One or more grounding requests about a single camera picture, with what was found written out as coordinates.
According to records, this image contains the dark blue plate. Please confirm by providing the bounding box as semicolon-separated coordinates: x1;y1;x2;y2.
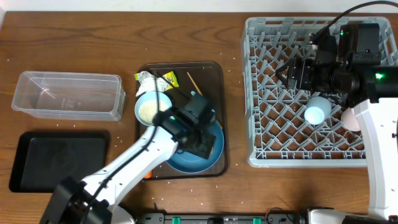
166;123;224;174

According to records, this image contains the dark brown serving tray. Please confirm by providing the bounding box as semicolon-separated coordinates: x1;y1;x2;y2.
138;62;229;180

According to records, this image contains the crumpled yellow foil wrapper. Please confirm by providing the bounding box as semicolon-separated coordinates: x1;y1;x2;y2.
134;71;179;96

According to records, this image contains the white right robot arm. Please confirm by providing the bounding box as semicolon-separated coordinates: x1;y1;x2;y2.
275;23;397;223

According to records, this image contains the clear plastic bin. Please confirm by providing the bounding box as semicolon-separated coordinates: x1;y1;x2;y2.
12;71;126;121

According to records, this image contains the wooden chopstick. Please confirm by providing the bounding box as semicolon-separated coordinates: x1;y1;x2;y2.
187;72;203;95

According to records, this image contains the grey dishwasher rack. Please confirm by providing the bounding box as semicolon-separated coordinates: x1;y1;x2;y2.
241;17;397;168

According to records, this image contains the pink plastic cup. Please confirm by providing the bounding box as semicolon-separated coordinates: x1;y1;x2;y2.
341;108;360;131

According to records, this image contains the black waste tray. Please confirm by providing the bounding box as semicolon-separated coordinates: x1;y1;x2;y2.
9;131;109;193

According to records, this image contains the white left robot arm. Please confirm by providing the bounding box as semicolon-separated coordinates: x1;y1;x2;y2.
40;94;216;223

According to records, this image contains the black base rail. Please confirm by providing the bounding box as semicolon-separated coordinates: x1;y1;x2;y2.
137;212;300;224

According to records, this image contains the orange carrot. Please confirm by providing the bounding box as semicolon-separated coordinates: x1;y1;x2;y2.
144;171;152;179

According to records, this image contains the light blue plastic cup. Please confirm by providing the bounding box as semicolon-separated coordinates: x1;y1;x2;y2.
304;96;331;125

